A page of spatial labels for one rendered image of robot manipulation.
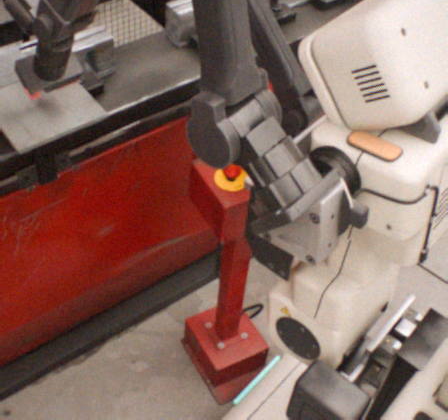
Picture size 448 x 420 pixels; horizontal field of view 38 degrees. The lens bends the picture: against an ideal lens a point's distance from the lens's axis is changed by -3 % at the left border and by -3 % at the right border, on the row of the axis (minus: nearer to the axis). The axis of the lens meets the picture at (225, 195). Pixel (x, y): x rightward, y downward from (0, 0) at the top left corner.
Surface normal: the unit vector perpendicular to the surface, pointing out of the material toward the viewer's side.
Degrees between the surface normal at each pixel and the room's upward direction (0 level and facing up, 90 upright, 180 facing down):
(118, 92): 0
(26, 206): 90
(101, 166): 90
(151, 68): 0
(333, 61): 90
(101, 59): 90
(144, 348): 0
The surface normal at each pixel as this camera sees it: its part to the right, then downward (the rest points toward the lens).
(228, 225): 0.48, 0.66
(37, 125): 0.07, -0.69
